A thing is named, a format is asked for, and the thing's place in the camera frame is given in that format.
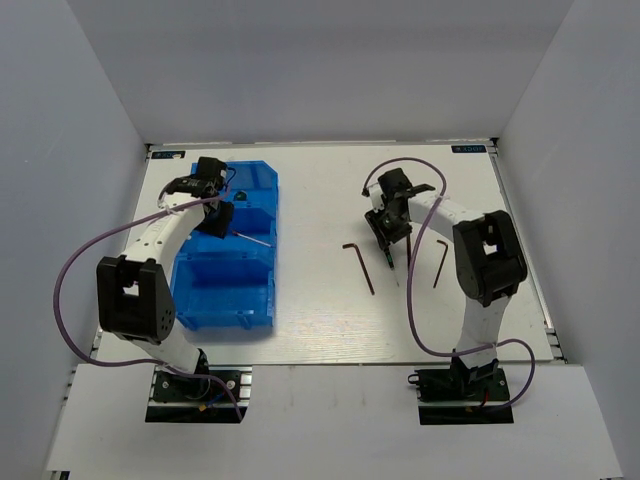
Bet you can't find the blue red handled screwdriver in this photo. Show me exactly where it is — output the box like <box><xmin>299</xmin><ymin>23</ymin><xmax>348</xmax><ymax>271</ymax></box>
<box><xmin>232</xmin><ymin>230</ymin><xmax>273</xmax><ymax>248</ymax></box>

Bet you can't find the black green precision screwdriver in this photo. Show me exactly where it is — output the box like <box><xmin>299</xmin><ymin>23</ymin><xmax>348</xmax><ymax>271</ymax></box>
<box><xmin>383</xmin><ymin>248</ymin><xmax>400</xmax><ymax>287</ymax></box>

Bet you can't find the brown hex key small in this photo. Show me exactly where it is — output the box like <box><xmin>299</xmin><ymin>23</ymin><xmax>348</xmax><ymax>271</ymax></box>
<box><xmin>432</xmin><ymin>239</ymin><xmax>449</xmax><ymax>289</ymax></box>

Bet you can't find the brown hex key large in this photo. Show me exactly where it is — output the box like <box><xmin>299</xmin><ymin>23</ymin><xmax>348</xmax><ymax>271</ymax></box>
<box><xmin>405</xmin><ymin>234</ymin><xmax>412</xmax><ymax>272</ymax></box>

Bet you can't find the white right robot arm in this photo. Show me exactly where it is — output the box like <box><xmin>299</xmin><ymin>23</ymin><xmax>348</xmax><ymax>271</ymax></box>
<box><xmin>362</xmin><ymin>168</ymin><xmax>528</xmax><ymax>399</ymax></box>

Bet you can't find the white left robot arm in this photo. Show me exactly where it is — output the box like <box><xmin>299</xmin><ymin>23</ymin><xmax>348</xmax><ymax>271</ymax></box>
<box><xmin>97</xmin><ymin>157</ymin><xmax>234</xmax><ymax>399</ymax></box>

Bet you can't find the left corner table label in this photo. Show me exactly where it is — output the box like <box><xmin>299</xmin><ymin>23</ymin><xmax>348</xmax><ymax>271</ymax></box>
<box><xmin>151</xmin><ymin>150</ymin><xmax>186</xmax><ymax>159</ymax></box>

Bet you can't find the corner table label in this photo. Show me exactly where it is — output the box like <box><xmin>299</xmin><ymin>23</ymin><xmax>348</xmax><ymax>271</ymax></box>
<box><xmin>151</xmin><ymin>150</ymin><xmax>186</xmax><ymax>159</ymax></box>
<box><xmin>451</xmin><ymin>144</ymin><xmax>487</xmax><ymax>154</ymax></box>

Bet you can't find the blue plastic bin tray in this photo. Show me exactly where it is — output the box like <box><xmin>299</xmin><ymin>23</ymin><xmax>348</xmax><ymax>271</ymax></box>
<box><xmin>171</xmin><ymin>160</ymin><xmax>279</xmax><ymax>331</ymax></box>

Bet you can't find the right corner table label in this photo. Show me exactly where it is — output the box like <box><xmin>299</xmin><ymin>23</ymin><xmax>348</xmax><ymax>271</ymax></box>
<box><xmin>451</xmin><ymin>144</ymin><xmax>487</xmax><ymax>154</ymax></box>

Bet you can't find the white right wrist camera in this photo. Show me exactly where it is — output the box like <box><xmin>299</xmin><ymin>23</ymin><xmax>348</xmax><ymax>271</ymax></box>
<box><xmin>362</xmin><ymin>183</ymin><xmax>385</xmax><ymax>212</ymax></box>

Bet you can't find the aluminium table edge rail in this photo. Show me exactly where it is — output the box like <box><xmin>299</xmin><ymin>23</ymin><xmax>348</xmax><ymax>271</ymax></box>
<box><xmin>489</xmin><ymin>137</ymin><xmax>567</xmax><ymax>364</ymax></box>

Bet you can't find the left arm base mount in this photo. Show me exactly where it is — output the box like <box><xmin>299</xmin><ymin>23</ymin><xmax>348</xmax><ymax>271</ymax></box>
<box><xmin>145</xmin><ymin>367</ymin><xmax>252</xmax><ymax>424</ymax></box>

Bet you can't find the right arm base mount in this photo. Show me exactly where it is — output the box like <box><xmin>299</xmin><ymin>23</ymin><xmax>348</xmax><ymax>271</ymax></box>
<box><xmin>407</xmin><ymin>368</ymin><xmax>514</xmax><ymax>426</ymax></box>

